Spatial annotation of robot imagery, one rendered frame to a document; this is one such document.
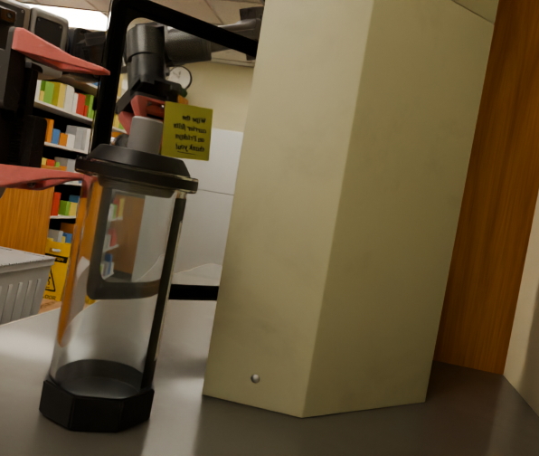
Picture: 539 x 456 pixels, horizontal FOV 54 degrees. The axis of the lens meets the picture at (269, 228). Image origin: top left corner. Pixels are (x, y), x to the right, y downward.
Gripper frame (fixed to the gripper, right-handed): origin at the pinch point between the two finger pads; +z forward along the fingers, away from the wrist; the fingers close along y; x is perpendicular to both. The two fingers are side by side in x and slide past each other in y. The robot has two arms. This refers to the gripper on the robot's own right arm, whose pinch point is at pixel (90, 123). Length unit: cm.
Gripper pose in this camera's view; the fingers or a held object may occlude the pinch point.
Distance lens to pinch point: 52.5
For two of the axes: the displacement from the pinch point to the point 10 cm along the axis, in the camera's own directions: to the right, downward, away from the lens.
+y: 1.7, -9.8, -0.4
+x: 1.8, -0.1, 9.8
